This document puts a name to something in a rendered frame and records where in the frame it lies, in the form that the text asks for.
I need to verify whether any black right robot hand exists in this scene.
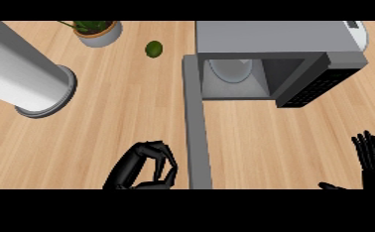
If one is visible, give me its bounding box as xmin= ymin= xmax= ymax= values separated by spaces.
xmin=317 ymin=130 xmax=375 ymax=190

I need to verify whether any grey microwave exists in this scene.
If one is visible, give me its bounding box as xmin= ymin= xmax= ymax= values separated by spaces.
xmin=194 ymin=21 xmax=369 ymax=109

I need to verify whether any grey microwave door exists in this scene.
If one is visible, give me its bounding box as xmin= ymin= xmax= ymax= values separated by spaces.
xmin=181 ymin=54 xmax=214 ymax=190

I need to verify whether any white cylinder with grey base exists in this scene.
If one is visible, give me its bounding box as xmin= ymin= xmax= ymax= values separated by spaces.
xmin=0 ymin=21 xmax=79 ymax=119

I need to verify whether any green avocado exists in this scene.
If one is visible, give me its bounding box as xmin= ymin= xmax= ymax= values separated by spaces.
xmin=143 ymin=40 xmax=163 ymax=59

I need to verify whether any white rounded appliance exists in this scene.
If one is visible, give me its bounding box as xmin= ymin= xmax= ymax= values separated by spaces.
xmin=342 ymin=21 xmax=369 ymax=53

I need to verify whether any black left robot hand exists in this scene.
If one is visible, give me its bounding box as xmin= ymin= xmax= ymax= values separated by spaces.
xmin=100 ymin=140 xmax=180 ymax=190

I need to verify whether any potted green plant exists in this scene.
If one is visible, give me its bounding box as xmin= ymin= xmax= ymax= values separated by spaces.
xmin=57 ymin=21 xmax=124 ymax=49

